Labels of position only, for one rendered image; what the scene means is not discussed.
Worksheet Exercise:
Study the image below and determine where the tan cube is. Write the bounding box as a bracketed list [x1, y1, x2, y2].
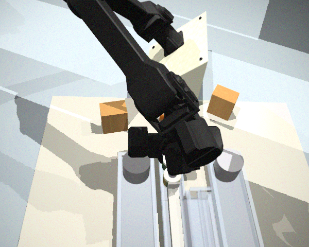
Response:
[99, 100, 128, 134]
[207, 84, 239, 121]

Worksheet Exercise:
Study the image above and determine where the white jar with green label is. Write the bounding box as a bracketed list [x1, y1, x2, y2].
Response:
[162, 156, 167, 171]
[163, 169, 181, 189]

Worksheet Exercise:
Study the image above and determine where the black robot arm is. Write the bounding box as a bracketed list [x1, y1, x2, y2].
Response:
[64, 0, 221, 176]

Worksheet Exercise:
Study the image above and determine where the grey cylinder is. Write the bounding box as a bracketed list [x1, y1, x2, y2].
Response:
[122, 152, 151, 184]
[213, 148, 244, 182]

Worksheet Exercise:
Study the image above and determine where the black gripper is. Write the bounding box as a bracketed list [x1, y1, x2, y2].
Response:
[128, 126, 224, 164]

